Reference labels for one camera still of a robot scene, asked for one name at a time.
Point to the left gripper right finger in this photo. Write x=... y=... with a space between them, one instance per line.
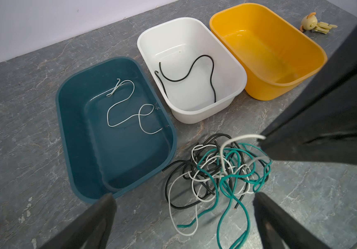
x=277 y=228

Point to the yellow wooden toy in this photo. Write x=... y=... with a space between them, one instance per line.
x=310 y=23

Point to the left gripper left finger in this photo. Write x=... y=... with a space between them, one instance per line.
x=90 y=230

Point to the yellow plastic bin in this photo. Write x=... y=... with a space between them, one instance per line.
x=277 y=56

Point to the white plastic bin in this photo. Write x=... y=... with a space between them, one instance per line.
x=195 y=73

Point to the teal plastic bin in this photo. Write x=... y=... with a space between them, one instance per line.
x=116 y=133

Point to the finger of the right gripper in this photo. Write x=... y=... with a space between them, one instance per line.
x=321 y=123

